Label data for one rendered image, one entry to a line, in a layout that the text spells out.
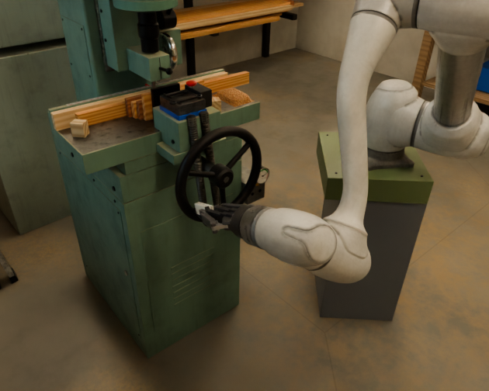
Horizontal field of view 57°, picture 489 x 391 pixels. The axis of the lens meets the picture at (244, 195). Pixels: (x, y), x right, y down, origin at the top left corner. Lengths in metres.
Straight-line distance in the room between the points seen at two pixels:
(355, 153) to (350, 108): 0.09
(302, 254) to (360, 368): 1.06
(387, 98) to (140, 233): 0.88
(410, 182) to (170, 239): 0.81
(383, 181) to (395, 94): 0.28
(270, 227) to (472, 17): 0.55
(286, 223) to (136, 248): 0.71
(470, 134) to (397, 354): 0.89
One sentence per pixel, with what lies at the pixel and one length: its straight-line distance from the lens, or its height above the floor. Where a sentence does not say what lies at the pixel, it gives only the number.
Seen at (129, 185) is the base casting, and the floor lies 0.76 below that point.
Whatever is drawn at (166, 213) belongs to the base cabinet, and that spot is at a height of 0.62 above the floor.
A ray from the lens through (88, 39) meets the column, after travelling 1.52.
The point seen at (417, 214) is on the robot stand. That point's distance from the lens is 1.67.
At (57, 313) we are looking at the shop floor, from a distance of 2.07.
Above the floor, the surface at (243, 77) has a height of 0.93.
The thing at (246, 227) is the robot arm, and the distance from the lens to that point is 0.93.
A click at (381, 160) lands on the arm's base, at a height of 0.71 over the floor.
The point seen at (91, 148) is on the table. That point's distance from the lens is 1.24.
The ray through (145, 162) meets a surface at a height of 0.82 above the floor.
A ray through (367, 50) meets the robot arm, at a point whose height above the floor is 1.20.
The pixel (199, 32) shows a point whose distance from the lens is 3.87.
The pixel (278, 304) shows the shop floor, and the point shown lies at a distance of 1.98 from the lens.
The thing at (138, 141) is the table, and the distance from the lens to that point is 1.27.
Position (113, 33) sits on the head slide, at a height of 1.11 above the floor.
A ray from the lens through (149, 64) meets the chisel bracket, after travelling 1.35.
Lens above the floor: 1.45
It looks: 34 degrees down
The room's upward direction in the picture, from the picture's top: 1 degrees clockwise
